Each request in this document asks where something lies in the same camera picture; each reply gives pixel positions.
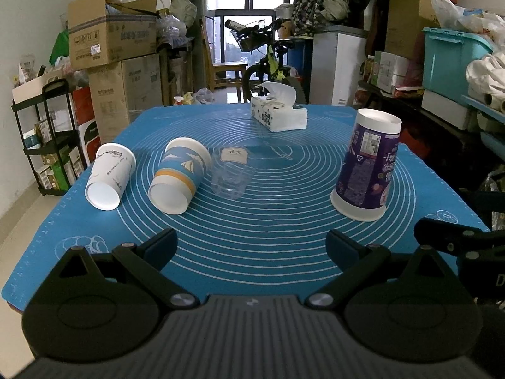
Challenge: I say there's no open cardboard box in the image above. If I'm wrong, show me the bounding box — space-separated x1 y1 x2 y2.
68 0 158 71

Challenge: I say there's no tall purple printed cup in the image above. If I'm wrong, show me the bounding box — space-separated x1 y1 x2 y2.
330 108 402 222

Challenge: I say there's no white paper cup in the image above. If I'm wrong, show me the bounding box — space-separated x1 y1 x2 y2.
86 143 137 211

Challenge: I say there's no white storage box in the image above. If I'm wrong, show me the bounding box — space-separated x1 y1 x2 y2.
420 89 471 131

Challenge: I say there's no white chest freezer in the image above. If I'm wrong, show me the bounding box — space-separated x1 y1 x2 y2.
310 26 369 106

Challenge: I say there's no green bag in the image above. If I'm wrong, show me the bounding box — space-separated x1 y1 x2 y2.
49 29 72 63

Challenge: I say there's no black bicycle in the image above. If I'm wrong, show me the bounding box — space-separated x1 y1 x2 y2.
225 18 309 103

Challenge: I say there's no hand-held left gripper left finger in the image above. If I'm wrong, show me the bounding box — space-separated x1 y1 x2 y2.
37 228 199 311

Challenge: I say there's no clear plastic cup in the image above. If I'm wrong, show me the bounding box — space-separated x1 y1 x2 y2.
210 146 253 200

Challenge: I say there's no large brown cardboard box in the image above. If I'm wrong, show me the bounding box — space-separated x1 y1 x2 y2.
87 53 163 145

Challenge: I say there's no floral fabric bag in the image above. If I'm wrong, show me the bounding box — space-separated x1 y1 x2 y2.
292 0 329 37

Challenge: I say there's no blue barrel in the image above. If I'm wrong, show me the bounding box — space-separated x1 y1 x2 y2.
286 39 315 78

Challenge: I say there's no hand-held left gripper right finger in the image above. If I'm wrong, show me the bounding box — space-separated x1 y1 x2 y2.
306 230 472 309

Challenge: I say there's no wooden chair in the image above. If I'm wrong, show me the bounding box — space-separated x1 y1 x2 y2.
201 20 248 91

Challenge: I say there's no blue silicone mat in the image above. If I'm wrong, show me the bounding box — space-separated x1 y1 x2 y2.
0 103 492 317

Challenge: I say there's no black rolling shelf cart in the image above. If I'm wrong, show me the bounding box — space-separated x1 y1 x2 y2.
11 79 85 197

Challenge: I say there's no tissue box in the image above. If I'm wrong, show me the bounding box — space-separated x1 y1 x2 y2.
250 81 308 133

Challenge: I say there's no tall brown cardboard box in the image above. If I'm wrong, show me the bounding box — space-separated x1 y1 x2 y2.
384 0 442 61

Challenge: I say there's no cream open box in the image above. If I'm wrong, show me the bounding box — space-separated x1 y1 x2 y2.
12 71 64 103

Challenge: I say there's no white plastic bag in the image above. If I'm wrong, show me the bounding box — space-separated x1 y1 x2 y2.
429 0 505 42

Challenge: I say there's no small printed carton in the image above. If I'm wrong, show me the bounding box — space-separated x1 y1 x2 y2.
373 51 424 93

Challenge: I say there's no teal plastic storage bin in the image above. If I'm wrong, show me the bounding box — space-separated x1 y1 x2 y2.
422 27 496 104

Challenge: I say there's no red and white box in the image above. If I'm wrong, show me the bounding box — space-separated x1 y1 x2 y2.
73 87 100 166

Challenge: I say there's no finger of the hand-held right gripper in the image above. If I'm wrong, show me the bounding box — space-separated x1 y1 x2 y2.
414 217 505 256

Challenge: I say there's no white crumpled cloth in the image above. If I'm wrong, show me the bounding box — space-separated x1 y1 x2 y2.
466 52 505 95

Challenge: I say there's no plastic bag on floor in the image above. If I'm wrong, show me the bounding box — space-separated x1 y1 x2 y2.
174 88 216 105

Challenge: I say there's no blue sailboat paper cup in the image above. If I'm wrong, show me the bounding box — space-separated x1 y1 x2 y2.
148 137 211 215

